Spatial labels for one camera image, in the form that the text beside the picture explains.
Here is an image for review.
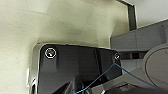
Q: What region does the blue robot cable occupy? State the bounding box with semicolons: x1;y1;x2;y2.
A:
74;63;158;94

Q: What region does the grey robot base cover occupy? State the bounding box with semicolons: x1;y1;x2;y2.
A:
89;19;168;94

